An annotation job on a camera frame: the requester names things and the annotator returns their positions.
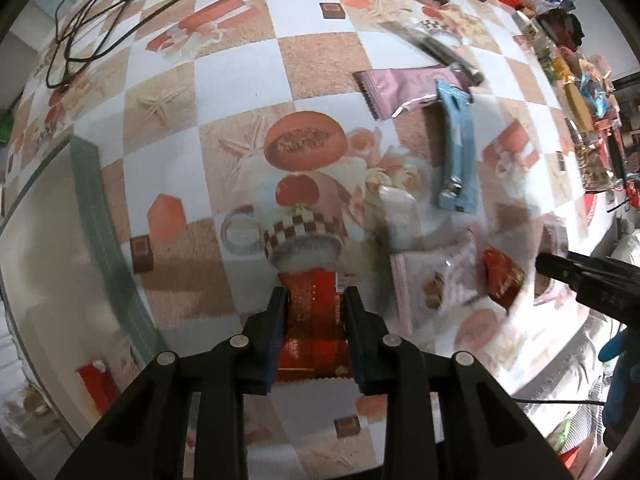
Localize small white pink packet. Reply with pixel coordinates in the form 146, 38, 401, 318
377, 184, 422, 253

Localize small red foil packet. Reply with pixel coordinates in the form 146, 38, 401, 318
481, 247, 527, 311

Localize pile of assorted snack packets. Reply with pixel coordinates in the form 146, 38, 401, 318
475, 0, 640, 201

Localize round red mat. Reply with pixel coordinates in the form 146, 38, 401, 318
580, 191, 603, 233

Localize dark cloth bag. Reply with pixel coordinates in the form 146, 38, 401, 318
537, 7, 586, 53

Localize black power cable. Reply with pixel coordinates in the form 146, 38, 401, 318
45, 0, 211, 93

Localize thin black cable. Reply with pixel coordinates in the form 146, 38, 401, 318
515, 396, 608, 407

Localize red object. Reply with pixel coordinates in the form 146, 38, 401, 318
76, 357, 122, 418

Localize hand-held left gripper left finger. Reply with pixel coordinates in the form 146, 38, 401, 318
55, 286, 293, 480

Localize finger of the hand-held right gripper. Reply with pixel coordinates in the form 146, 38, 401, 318
536, 251, 609, 287

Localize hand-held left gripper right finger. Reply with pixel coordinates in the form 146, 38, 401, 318
342, 286, 573, 480

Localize light blue snack packet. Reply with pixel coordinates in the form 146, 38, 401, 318
431, 79, 477, 213

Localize red snack packet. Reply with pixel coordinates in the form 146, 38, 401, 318
274, 269, 352, 383

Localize person's right hand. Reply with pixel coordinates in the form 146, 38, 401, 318
597, 331, 633, 443

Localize clear bag of peanuts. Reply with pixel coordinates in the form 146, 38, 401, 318
574, 142, 618, 193

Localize printed checkered tablecloth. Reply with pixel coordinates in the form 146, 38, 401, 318
5, 0, 608, 461

